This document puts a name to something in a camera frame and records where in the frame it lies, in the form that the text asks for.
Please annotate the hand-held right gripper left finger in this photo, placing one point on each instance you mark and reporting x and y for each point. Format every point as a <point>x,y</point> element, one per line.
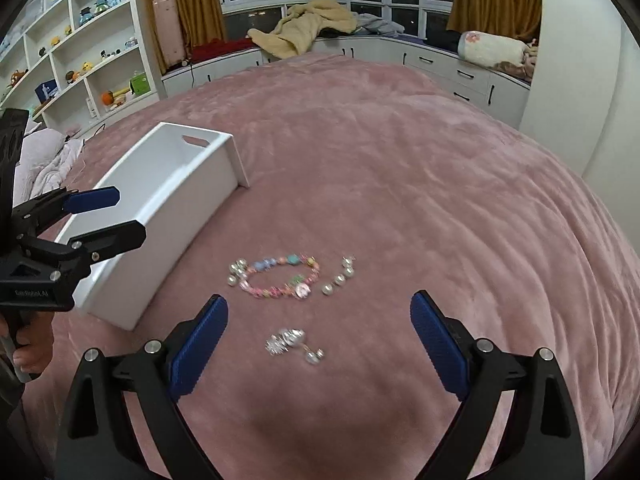
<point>200,345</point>

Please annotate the red cloth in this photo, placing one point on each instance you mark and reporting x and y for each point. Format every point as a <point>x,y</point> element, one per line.
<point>220,49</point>

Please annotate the brown plush toy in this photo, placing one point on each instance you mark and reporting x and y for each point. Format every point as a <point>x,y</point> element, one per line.
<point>520,65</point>

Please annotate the blue toy figures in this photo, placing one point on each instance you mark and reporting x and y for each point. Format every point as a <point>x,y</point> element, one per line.
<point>92,12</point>

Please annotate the dark blue box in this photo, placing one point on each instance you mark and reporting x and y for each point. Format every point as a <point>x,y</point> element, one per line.
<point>46,92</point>

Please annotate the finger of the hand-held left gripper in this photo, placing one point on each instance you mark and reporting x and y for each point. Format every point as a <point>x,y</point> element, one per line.
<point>95,198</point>
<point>117,237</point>

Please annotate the person's left hand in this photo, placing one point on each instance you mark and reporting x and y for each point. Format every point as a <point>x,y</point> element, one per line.
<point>35,342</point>

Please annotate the lilac quilt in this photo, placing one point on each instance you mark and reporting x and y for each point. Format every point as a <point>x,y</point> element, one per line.
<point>45,160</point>

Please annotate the person's left forearm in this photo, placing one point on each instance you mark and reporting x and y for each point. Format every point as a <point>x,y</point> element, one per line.
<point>20,425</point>

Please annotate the white window seat cabinet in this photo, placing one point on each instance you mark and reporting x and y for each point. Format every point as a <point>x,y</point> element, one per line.
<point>440,67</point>

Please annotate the white bookshelf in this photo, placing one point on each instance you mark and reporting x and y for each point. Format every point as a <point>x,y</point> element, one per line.
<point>141,35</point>

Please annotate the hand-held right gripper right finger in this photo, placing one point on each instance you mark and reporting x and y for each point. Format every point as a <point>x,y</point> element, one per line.
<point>440,345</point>

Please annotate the floral white pillow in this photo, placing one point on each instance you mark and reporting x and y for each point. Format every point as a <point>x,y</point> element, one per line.
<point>492,49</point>

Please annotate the orange round toy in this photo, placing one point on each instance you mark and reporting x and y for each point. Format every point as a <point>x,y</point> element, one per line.
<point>108,98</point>

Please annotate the white storage box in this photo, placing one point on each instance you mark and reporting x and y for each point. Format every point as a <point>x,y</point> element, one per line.
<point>165,195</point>

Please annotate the brown bear plush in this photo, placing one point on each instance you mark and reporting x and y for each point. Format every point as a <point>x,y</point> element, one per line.
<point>18,77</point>

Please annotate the beige fleece blanket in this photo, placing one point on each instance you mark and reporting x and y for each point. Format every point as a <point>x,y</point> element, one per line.
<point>305,25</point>

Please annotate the yellow duck figures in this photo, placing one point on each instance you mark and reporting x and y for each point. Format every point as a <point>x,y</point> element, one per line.
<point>80,72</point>

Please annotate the grey clothes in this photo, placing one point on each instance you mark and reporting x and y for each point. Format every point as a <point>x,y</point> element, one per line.
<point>375,24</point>

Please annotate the pink air purifier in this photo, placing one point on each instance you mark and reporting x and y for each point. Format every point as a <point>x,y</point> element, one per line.
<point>170,35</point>

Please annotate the pink bed blanket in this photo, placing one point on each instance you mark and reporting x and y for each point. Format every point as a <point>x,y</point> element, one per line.
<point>400,185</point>

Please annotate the green box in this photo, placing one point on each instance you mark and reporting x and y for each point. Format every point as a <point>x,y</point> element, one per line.
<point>141,84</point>

